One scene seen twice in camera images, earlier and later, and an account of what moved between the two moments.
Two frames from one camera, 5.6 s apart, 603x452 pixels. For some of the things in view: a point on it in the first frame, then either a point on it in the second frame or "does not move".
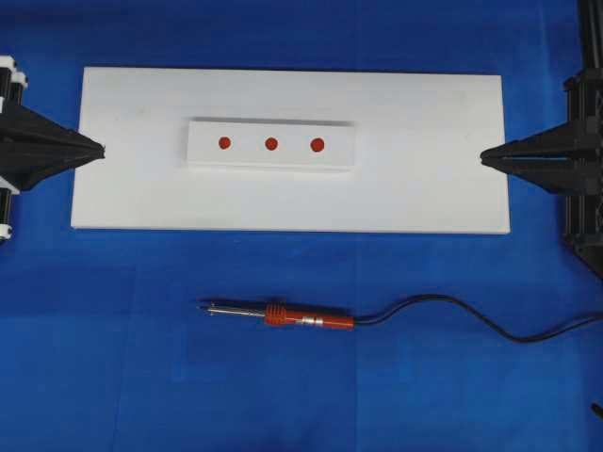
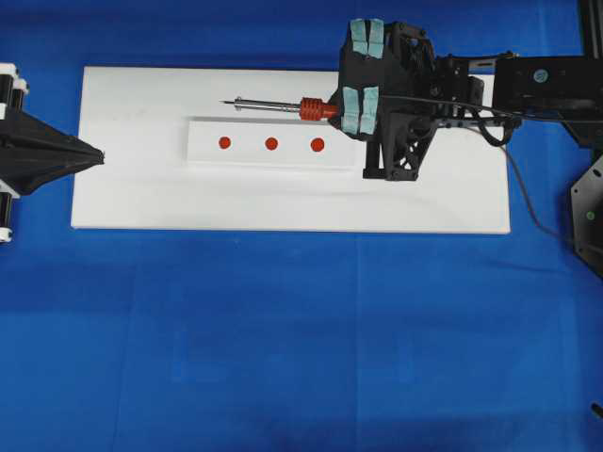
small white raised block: x=271 y=144 does not move
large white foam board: x=284 y=150 does not move
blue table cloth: x=104 y=347 does not move
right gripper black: x=575 y=150 to x=419 y=92
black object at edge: x=597 y=410 does not move
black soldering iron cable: x=363 y=318 to x=525 y=204
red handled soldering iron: x=280 y=314 to x=309 y=108
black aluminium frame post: x=590 y=14 does not move
